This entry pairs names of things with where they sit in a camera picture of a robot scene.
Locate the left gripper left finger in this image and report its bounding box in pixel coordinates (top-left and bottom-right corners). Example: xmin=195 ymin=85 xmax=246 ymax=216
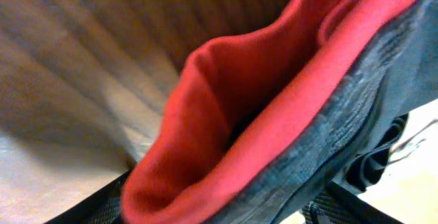
xmin=46 ymin=171 xmax=131 ymax=224

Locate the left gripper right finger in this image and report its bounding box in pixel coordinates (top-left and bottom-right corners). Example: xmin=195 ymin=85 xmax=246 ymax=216
xmin=301 ymin=182 xmax=402 ymax=224

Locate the black leggings red waistband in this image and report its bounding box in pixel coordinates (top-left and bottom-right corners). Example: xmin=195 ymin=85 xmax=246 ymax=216
xmin=120 ymin=0 xmax=437 ymax=224

